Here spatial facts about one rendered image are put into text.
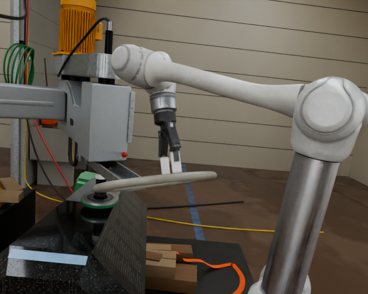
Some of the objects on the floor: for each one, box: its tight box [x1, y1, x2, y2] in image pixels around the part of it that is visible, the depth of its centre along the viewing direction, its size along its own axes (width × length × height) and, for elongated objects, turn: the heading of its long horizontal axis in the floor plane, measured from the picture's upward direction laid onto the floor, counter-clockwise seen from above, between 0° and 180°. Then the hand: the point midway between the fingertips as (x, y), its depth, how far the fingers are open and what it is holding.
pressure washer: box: [74, 164, 96, 193], centre depth 345 cm, size 35×35×87 cm
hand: (170, 171), depth 105 cm, fingers open, 13 cm apart
